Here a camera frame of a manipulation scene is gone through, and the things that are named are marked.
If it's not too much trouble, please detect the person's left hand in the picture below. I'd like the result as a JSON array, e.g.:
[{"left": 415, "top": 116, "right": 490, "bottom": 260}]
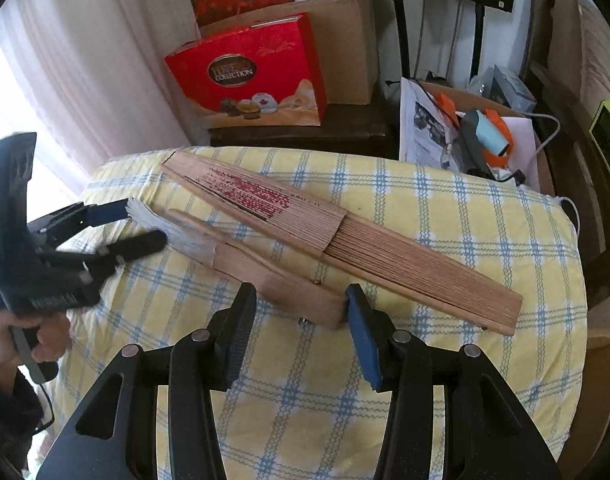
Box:
[{"left": 0, "top": 312, "right": 75, "bottom": 380}]

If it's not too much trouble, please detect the brown closed carton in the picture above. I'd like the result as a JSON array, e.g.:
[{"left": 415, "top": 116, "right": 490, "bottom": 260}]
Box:
[{"left": 200, "top": 0, "right": 381, "bottom": 106}]

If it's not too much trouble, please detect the large brown sofa cushion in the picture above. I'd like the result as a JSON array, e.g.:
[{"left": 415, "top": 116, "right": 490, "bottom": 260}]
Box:
[{"left": 552, "top": 0, "right": 610, "bottom": 126}]

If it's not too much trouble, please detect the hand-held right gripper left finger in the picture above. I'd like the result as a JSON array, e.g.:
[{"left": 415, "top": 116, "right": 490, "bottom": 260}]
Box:
[{"left": 35, "top": 282, "right": 258, "bottom": 480}]

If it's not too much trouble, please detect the grey blue small box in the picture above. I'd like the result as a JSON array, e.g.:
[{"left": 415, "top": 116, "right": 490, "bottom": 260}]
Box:
[{"left": 469, "top": 64, "right": 538, "bottom": 115}]

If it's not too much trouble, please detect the open cardboard box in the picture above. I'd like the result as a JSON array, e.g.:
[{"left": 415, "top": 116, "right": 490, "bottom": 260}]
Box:
[{"left": 399, "top": 77, "right": 558, "bottom": 196}]

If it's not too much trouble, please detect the person's left forearm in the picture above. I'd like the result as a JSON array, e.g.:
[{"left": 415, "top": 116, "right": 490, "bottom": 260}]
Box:
[{"left": 0, "top": 367, "right": 48, "bottom": 471}]

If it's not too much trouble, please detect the brown sofa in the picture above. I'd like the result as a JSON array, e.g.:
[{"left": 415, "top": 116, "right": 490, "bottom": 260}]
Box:
[{"left": 522, "top": 0, "right": 610, "bottom": 311}]

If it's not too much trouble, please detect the printed paper sheet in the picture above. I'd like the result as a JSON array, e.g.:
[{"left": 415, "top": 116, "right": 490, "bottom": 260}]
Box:
[{"left": 399, "top": 77, "right": 463, "bottom": 166}]

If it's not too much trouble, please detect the large cardboard box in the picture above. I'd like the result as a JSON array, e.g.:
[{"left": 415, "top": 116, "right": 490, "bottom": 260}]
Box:
[{"left": 555, "top": 305, "right": 610, "bottom": 466}]

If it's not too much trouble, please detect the yellow checked pillow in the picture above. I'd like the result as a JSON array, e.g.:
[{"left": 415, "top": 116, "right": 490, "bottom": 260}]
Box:
[{"left": 50, "top": 146, "right": 588, "bottom": 480}]

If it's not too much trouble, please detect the white power cord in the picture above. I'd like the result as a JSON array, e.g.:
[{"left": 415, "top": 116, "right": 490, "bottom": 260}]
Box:
[{"left": 527, "top": 112, "right": 580, "bottom": 236}]

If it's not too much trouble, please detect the red chocolate gift box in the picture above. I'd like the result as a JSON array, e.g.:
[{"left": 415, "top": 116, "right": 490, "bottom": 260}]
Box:
[{"left": 164, "top": 12, "right": 328, "bottom": 128}]

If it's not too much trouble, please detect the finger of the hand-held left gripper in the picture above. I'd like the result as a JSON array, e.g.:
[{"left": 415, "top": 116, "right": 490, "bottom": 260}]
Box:
[
  {"left": 50, "top": 229, "right": 167, "bottom": 281},
  {"left": 30, "top": 198, "right": 132, "bottom": 235}
]

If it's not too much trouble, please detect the black cable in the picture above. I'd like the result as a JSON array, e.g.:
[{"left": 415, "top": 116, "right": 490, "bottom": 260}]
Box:
[{"left": 15, "top": 367, "right": 55, "bottom": 433}]

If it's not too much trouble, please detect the black speaker stand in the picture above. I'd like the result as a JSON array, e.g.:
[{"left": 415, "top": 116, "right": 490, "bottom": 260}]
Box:
[
  {"left": 390, "top": 0, "right": 416, "bottom": 78},
  {"left": 470, "top": 2, "right": 488, "bottom": 78}
]

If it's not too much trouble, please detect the large wooden folding fan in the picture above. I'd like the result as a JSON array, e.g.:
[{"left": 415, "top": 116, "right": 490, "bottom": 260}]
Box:
[{"left": 160, "top": 151, "right": 523, "bottom": 337}]

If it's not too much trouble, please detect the orange teal device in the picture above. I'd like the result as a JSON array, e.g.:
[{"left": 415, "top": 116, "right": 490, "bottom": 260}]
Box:
[{"left": 437, "top": 92, "right": 516, "bottom": 178}]

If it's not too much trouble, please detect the white curtain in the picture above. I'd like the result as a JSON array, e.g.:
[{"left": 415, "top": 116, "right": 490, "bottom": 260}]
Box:
[{"left": 0, "top": 0, "right": 206, "bottom": 201}]

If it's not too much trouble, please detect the small wooden folding fan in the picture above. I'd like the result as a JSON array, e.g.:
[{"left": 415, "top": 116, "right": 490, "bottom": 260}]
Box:
[{"left": 126, "top": 199, "right": 348, "bottom": 331}]

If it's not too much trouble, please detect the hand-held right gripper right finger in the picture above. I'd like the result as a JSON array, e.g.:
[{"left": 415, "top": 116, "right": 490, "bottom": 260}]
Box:
[{"left": 345, "top": 282, "right": 560, "bottom": 480}]

